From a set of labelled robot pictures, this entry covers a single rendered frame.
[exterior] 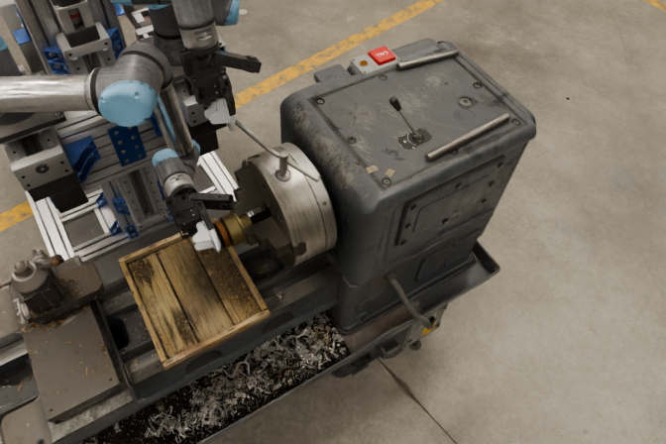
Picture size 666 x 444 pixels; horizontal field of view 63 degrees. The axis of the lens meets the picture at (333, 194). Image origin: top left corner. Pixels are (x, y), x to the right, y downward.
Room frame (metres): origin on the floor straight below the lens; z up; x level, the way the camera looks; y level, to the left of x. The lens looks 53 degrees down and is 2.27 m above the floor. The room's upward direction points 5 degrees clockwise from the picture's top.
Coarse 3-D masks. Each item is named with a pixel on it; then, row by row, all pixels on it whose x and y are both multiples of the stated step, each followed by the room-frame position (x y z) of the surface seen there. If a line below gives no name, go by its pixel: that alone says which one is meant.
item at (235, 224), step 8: (224, 216) 0.78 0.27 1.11; (232, 216) 0.78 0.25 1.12; (240, 216) 0.79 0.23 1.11; (248, 216) 0.79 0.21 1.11; (216, 224) 0.75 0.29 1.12; (224, 224) 0.76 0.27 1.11; (232, 224) 0.76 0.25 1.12; (240, 224) 0.76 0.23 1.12; (248, 224) 0.77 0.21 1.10; (216, 232) 0.74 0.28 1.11; (224, 232) 0.74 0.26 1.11; (232, 232) 0.74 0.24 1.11; (240, 232) 0.74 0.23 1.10; (224, 240) 0.72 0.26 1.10; (232, 240) 0.73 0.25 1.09; (240, 240) 0.73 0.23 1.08; (224, 248) 0.71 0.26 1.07
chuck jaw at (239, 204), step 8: (248, 160) 0.92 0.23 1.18; (248, 168) 0.88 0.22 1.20; (240, 176) 0.86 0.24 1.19; (248, 176) 0.86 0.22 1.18; (240, 184) 0.85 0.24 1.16; (248, 184) 0.85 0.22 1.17; (256, 184) 0.86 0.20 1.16; (240, 192) 0.83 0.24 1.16; (248, 192) 0.84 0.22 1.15; (256, 192) 0.84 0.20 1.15; (240, 200) 0.81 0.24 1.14; (248, 200) 0.82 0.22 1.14; (256, 200) 0.83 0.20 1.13; (232, 208) 0.81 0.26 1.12; (240, 208) 0.80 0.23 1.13; (248, 208) 0.81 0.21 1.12
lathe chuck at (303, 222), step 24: (264, 168) 0.85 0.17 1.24; (288, 168) 0.86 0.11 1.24; (264, 192) 0.83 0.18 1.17; (288, 192) 0.79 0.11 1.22; (312, 192) 0.81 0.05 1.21; (288, 216) 0.74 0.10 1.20; (312, 216) 0.76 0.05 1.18; (288, 240) 0.72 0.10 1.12; (312, 240) 0.73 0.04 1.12; (288, 264) 0.73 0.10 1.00
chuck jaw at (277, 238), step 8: (256, 224) 0.77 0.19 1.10; (264, 224) 0.77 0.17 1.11; (272, 224) 0.77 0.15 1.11; (248, 232) 0.74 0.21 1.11; (256, 232) 0.75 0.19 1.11; (264, 232) 0.75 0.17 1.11; (272, 232) 0.75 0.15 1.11; (280, 232) 0.75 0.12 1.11; (248, 240) 0.74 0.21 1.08; (256, 240) 0.74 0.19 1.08; (264, 240) 0.72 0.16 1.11; (272, 240) 0.72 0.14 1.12; (280, 240) 0.72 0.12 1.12; (264, 248) 0.72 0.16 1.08; (272, 248) 0.71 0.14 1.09; (280, 248) 0.70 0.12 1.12; (288, 248) 0.71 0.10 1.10; (296, 248) 0.71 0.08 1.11; (280, 256) 0.70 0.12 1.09
